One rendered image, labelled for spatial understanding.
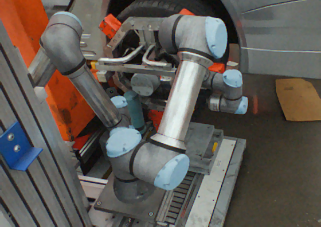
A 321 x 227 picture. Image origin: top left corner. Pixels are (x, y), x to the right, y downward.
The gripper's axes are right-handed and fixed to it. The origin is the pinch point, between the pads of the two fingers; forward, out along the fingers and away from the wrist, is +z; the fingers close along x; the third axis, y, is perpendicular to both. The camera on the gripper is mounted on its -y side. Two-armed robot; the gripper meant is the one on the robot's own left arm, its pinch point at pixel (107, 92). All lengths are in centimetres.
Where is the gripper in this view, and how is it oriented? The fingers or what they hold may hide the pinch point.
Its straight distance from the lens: 171.7
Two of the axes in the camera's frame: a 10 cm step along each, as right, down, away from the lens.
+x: 9.2, -3.2, 2.1
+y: 1.5, 8.0, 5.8
